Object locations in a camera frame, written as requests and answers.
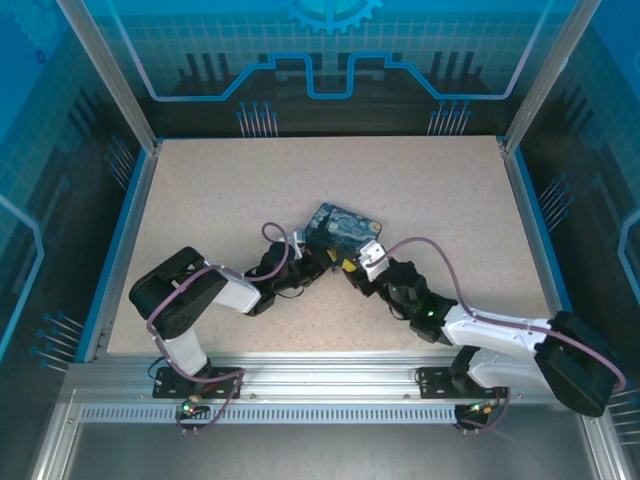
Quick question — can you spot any aluminium side rail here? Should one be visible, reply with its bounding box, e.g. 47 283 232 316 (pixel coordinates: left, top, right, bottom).
499 139 574 321
82 142 164 364

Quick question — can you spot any small circuit board green light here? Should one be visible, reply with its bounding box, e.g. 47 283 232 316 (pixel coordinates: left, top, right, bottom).
464 397 504 416
179 394 209 417

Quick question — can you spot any aluminium frame post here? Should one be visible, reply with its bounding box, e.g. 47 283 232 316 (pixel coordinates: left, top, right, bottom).
574 409 640 480
502 0 594 154
53 0 164 154
29 387 84 480

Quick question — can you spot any aluminium front rail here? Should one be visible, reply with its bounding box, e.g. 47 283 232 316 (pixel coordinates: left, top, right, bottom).
62 352 581 404

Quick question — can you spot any starry night print box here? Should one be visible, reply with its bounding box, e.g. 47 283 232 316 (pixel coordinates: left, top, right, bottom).
303 201 386 269

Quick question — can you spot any slotted cable duct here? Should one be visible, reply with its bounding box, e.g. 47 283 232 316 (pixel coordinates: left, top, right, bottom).
77 404 506 422

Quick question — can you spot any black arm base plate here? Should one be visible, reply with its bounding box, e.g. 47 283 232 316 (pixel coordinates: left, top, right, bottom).
417 367 506 401
152 366 246 400

